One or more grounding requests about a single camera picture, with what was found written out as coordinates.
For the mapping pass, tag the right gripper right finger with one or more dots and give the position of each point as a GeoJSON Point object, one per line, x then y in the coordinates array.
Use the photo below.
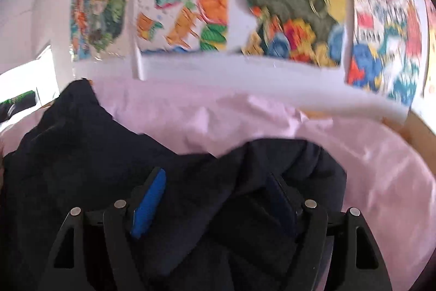
{"type": "Point", "coordinates": [335, 250]}

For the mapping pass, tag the wooden bed frame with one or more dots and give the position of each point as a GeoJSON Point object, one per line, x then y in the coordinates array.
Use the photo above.
{"type": "Point", "coordinates": [366, 134]}

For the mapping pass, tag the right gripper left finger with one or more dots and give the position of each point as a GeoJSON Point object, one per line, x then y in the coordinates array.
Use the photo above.
{"type": "Point", "coordinates": [93, 250]}

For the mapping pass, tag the pink bed sheet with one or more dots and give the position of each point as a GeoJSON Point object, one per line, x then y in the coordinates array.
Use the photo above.
{"type": "Point", "coordinates": [395, 192]}

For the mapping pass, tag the black puffer jacket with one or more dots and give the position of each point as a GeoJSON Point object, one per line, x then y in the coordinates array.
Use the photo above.
{"type": "Point", "coordinates": [197, 222]}

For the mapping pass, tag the anime girl drawing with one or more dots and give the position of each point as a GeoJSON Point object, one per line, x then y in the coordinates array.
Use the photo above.
{"type": "Point", "coordinates": [78, 21]}

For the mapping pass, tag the pale orange drawing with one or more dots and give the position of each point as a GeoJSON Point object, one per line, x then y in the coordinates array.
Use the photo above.
{"type": "Point", "coordinates": [429, 88]}

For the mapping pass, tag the blond character drawing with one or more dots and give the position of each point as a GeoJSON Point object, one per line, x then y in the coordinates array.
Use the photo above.
{"type": "Point", "coordinates": [105, 24]}

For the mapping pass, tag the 2024 dragon drawing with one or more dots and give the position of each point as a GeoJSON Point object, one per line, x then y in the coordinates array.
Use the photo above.
{"type": "Point", "coordinates": [387, 48]}

